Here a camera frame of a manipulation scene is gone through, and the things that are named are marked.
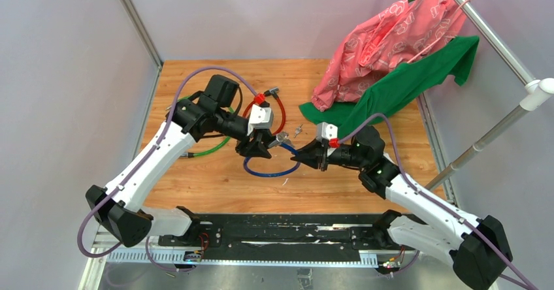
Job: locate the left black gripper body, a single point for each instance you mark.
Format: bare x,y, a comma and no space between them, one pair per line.
246,140

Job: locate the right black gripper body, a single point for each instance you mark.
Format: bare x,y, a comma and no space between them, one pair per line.
335,157

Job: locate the blue cable lock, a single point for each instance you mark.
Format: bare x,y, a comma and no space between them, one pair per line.
275,173

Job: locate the silver key with ring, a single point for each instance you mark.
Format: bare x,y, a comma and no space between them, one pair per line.
298,130

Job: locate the green cable lock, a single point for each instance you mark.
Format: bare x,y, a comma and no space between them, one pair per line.
217,147

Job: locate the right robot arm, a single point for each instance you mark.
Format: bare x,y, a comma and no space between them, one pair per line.
476,248

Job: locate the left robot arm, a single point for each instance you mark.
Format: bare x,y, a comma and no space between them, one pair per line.
119,206

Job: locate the green t-shirt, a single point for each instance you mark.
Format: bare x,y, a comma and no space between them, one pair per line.
400,87

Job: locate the pink patterned garment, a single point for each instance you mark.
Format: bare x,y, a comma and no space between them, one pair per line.
377,46

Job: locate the pink clothes hanger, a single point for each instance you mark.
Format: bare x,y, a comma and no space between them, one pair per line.
441,33

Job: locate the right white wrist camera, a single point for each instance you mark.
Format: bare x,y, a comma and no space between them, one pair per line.
327,132

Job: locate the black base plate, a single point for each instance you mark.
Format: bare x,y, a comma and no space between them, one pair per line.
285,238

